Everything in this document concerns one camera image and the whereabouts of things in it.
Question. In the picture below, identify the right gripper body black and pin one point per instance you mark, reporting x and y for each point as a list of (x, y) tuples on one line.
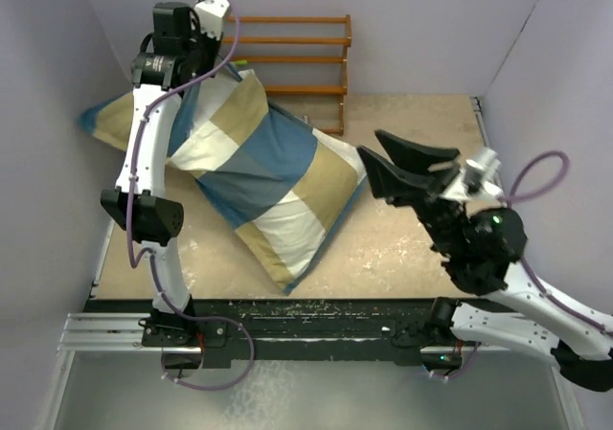
[(440, 217)]

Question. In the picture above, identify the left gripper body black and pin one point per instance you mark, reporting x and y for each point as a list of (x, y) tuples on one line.
[(203, 51)]

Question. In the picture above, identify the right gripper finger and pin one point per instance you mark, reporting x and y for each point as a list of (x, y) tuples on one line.
[(411, 161), (396, 186)]

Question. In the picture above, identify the patchwork pillowcase blue beige white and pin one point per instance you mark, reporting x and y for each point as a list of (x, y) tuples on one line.
[(283, 186)]

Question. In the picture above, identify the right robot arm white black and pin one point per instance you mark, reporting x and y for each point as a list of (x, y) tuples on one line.
[(482, 240)]

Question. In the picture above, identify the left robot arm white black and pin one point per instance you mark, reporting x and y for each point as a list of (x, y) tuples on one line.
[(178, 54)]

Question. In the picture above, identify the orange wooden rack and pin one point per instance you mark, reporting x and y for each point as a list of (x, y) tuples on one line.
[(289, 31)]

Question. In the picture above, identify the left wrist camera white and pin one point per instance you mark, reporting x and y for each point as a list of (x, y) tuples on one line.
[(212, 15)]

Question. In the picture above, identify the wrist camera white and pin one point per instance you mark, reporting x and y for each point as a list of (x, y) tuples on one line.
[(212, 15), (476, 179)]

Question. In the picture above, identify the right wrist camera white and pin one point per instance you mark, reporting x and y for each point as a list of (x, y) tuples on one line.
[(476, 179)]

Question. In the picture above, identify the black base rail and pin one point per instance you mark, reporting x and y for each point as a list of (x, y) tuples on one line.
[(405, 323)]

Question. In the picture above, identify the aluminium frame rail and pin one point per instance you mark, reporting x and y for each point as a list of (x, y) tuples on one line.
[(120, 332)]

